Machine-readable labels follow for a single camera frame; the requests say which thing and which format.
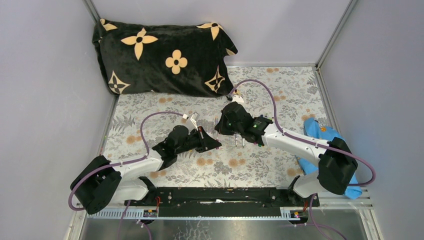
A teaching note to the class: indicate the black pillow with beige flowers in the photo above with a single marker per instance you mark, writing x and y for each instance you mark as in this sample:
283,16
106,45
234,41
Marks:
173,59

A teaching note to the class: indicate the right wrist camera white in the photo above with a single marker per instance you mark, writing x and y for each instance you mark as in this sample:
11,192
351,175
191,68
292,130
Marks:
238,99

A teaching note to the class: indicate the floral table mat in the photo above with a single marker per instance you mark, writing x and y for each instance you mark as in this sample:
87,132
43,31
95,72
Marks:
143,120

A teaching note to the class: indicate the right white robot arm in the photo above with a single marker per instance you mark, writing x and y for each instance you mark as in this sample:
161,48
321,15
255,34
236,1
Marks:
297,144

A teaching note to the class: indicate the blue cloth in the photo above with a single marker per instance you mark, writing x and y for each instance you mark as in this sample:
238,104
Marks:
335,170

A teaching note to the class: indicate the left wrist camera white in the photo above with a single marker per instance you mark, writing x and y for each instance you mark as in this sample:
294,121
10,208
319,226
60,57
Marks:
193,120

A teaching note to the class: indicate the magenta cap marker pen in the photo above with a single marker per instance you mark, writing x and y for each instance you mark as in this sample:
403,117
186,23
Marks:
216,132

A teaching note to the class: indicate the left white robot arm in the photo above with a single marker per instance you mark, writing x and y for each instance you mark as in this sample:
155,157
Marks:
103,182

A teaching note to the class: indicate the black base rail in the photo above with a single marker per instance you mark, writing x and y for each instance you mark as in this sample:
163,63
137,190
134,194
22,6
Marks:
174,202

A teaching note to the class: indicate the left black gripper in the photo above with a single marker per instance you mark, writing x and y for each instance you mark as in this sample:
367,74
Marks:
209,144

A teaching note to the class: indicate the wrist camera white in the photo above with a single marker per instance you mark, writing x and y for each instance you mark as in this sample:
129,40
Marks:
238,99
193,120

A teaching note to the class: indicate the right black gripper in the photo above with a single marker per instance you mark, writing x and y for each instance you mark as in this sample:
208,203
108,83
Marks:
220,127

